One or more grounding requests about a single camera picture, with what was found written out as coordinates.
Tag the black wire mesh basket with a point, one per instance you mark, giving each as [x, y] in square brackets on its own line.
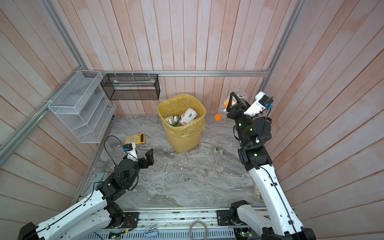
[126, 87]

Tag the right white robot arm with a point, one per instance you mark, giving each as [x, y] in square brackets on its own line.
[252, 130]

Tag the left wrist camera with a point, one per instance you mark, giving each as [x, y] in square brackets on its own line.
[130, 152]

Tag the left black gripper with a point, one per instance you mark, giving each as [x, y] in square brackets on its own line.
[150, 159]

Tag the purple book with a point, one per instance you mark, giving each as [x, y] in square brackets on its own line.
[256, 193]

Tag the square bottle white label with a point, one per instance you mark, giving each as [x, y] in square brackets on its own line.
[172, 120]

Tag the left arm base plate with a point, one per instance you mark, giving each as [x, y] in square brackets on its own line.
[127, 220]

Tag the clear bottle white label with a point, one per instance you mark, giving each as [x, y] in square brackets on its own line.
[187, 117]

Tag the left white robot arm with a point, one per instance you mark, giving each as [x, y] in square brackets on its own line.
[97, 210]

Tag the orange label clear bottle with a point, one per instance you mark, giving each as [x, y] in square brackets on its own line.
[222, 110]

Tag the white wire mesh shelf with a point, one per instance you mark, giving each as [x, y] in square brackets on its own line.
[82, 108]

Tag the yellow plastic waste bin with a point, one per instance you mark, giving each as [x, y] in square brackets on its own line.
[183, 138]

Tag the yellow calculator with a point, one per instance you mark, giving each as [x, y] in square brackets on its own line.
[137, 139]

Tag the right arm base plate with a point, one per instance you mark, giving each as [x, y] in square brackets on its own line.
[228, 218]

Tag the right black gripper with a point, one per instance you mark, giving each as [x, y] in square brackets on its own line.
[239, 111]

